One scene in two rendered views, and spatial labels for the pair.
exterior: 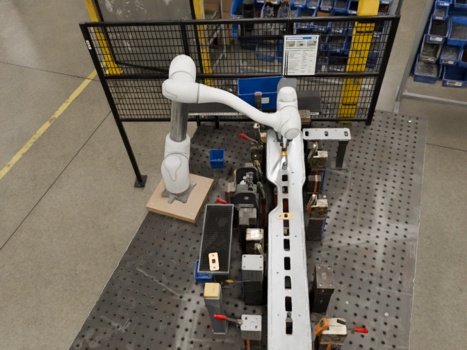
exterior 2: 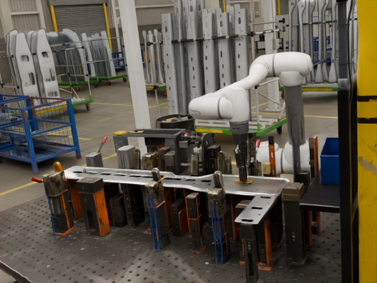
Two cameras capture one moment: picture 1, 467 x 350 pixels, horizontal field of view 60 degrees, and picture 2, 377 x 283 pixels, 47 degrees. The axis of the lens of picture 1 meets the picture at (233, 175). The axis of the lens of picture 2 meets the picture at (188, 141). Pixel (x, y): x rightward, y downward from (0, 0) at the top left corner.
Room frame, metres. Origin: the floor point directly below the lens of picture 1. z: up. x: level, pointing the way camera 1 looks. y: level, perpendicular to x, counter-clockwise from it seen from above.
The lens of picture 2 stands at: (2.14, -2.25, 1.75)
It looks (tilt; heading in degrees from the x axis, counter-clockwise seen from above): 14 degrees down; 111
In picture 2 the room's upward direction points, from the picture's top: 6 degrees counter-clockwise
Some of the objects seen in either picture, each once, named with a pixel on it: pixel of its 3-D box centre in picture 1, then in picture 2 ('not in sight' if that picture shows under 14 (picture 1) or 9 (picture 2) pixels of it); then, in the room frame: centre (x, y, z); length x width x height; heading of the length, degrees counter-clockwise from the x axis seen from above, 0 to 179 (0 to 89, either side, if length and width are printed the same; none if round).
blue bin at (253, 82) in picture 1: (261, 93); (341, 159); (2.10, -0.23, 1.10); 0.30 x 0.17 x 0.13; 88
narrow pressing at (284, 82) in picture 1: (285, 101); (295, 152); (1.91, -0.36, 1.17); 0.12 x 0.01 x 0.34; 83
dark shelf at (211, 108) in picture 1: (252, 103); (343, 171); (2.10, -0.17, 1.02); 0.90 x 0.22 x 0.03; 83
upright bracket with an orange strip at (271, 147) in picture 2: not in sight; (274, 183); (1.77, -0.17, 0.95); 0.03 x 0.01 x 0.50; 173
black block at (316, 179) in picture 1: (312, 193); (196, 223); (1.44, -0.46, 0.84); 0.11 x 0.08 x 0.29; 83
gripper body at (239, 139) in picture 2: not in sight; (240, 141); (1.65, -0.32, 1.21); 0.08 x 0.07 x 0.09; 83
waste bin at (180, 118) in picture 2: not in sight; (178, 145); (0.10, 2.60, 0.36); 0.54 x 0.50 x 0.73; 67
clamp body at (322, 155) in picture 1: (317, 173); (218, 224); (1.57, -0.51, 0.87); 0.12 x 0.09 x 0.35; 83
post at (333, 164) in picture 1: (341, 151); (250, 255); (1.75, -0.71, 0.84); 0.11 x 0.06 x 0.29; 83
